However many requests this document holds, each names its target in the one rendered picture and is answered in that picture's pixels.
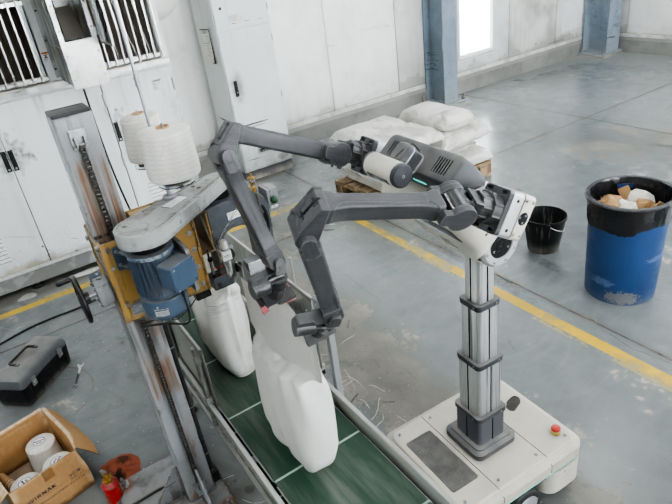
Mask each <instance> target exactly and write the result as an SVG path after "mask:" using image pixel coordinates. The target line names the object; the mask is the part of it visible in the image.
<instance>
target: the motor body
mask: <svg viewBox="0 0 672 504"><path fill-rule="evenodd" d="M174 254H175V251H174V249H173V242H172V241H171V240H169V241H167V244H166V245H165V246H164V247H163V248H162V249H160V250H159V251H157V252H154V253H151V254H147V255H134V254H132V253H130V252H126V258H127V262H128V265H129V268H130V271H131V274H132V277H133V279H134V282H135V285H136V288H137V291H138V294H139V295H140V300H141V302H142V305H143V308H144V311H145V313H146V315H147V316H148V317H149V318H151V319H152V320H156V321H169V320H172V319H175V318H177V317H179V316H181V315H182V314H183V313H184V312H185V311H186V310H187V307H186V304H185V301H184V298H183V296H182V293H179V294H177V293H175V292H174V291H171V290H167V289H164V288H162V285H161V282H160V279H159V276H158V273H157V269H156V267H157V265H159V264H160V263H162V262H163V261H165V260H166V259H168V258H169V257H171V256H172V255H174Z"/></svg>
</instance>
